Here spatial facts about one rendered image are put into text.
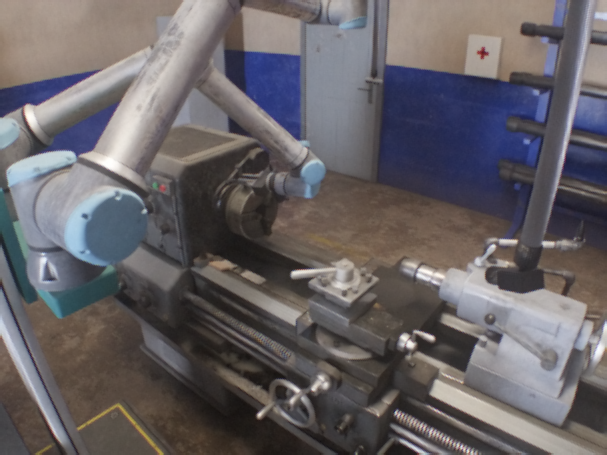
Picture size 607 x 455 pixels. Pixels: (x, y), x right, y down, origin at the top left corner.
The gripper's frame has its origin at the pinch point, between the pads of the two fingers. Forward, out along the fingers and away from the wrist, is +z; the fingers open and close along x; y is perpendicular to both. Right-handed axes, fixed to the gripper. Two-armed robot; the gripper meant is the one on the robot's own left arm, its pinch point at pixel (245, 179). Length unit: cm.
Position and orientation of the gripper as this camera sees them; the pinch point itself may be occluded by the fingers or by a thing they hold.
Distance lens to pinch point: 187.7
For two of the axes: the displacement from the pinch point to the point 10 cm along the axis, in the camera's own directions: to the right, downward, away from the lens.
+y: -2.5, -7.2, -6.5
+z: -8.7, -1.4, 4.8
